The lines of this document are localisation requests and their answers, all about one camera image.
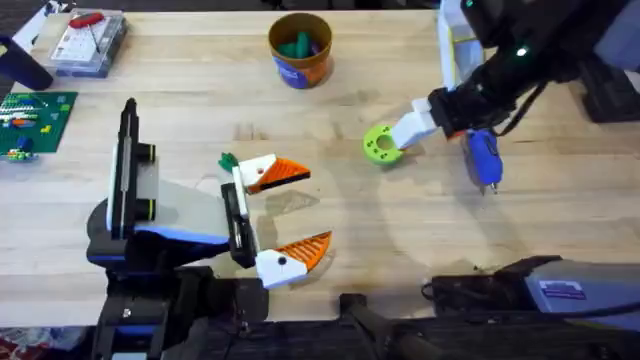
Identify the clear box with red tool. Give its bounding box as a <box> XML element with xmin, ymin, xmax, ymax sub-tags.
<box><xmin>48</xmin><ymin>8</ymin><xmax>129</xmax><ymax>80</ymax></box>

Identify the black box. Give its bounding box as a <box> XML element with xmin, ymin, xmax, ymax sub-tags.
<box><xmin>579</xmin><ymin>54</ymin><xmax>640</xmax><ymax>124</ymax></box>

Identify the blue electric screwdriver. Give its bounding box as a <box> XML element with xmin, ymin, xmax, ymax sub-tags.
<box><xmin>462</xmin><ymin>128</ymin><xmax>504</xmax><ymax>196</ymax></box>

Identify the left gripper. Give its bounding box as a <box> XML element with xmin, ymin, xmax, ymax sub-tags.
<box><xmin>85</xmin><ymin>153</ymin><xmax>334</xmax><ymax>291</ymax></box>

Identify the green disc with holes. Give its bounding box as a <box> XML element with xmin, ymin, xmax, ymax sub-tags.
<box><xmin>362</xmin><ymin>123</ymin><xmax>405</xmax><ymax>167</ymax></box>

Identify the black cable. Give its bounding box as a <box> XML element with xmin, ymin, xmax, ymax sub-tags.
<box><xmin>497</xmin><ymin>79</ymin><xmax>549</xmax><ymax>139</ymax></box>

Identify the white flat box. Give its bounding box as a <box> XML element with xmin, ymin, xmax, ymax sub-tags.
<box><xmin>12</xmin><ymin>0</ymin><xmax>76</xmax><ymax>54</ymax></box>

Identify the green board with toy blocks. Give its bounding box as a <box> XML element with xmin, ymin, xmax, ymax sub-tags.
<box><xmin>0</xmin><ymin>91</ymin><xmax>79</xmax><ymax>164</ymax></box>

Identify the black rail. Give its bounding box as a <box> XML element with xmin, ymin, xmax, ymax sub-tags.
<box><xmin>164</xmin><ymin>293</ymin><xmax>640</xmax><ymax>360</ymax></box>

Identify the dark blue cylinder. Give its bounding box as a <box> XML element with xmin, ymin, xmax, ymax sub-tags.
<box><xmin>0</xmin><ymin>34</ymin><xmax>55</xmax><ymax>92</ymax></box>

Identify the brown tub with toys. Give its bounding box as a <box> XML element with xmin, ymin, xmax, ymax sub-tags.
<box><xmin>267</xmin><ymin>12</ymin><xmax>335</xmax><ymax>90</ymax></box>

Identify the white box with yellow edge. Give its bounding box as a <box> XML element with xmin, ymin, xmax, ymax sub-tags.
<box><xmin>437</xmin><ymin>0</ymin><xmax>486</xmax><ymax>91</ymax></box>

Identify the black upright wrist plate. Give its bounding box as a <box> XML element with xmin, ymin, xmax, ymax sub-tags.
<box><xmin>106</xmin><ymin>97</ymin><xmax>159</xmax><ymax>241</ymax></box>

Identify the small green toy vegetable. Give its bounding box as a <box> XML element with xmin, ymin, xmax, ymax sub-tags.
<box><xmin>217</xmin><ymin>152</ymin><xmax>240</xmax><ymax>174</ymax></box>

